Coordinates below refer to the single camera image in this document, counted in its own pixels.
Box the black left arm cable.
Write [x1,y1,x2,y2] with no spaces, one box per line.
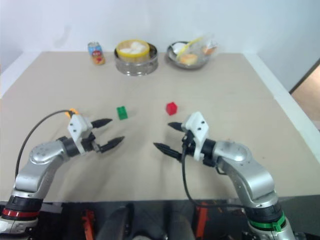
[14,109,72,180]

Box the yellow rimmed steamer basket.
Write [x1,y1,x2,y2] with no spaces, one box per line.
[115,39,152,60]

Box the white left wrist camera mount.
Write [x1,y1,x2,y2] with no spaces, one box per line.
[67,113,93,154]

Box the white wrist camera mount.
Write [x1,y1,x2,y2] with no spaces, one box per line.
[184,111,210,161]
[67,113,93,154]

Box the golden bread piece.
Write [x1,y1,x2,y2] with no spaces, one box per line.
[179,54,199,67]

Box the orange food piece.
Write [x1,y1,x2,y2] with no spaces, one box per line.
[202,44,217,56]

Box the round steel steamer pot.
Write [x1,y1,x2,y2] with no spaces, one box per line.
[114,43,160,77]

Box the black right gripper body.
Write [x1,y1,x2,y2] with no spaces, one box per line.
[181,124,197,161]

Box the red block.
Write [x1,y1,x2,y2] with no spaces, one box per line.
[165,101,179,116]

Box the orange red bracket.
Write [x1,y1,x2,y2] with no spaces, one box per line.
[195,200,210,239]
[80,209,96,240]

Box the yellow stick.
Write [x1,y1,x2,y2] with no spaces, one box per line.
[175,36,204,61]

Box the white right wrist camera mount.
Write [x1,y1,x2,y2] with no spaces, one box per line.
[184,111,210,161]

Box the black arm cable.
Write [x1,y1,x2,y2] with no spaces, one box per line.
[14,109,72,180]
[180,146,250,209]

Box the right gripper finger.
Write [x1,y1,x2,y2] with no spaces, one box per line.
[153,142,185,162]
[167,121,187,132]

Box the green block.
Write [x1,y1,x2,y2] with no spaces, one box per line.
[116,105,129,121]

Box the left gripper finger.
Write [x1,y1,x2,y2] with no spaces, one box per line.
[99,136,125,154]
[90,118,113,129]

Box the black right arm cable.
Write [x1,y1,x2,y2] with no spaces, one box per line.
[180,146,250,209]

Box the clear plastic bag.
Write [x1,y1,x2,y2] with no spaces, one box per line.
[189,33,220,60]

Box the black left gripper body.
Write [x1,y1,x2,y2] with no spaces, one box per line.
[80,132,102,154]

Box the white round food piece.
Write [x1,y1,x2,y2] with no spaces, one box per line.
[171,42,187,55]

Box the beige table cover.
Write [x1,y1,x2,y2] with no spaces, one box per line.
[0,51,320,204]

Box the printed drink can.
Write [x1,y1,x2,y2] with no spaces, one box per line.
[87,41,106,67]

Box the round steel bowl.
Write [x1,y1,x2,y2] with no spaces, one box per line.
[166,40,214,71]

